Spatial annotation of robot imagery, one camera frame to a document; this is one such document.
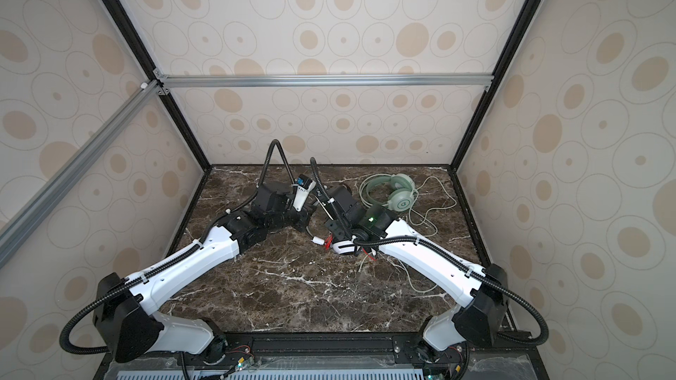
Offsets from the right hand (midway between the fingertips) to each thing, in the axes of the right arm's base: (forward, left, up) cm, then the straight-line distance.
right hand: (341, 210), depth 76 cm
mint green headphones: (+18, -23, -16) cm, 33 cm away
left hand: (+1, +6, +2) cm, 6 cm away
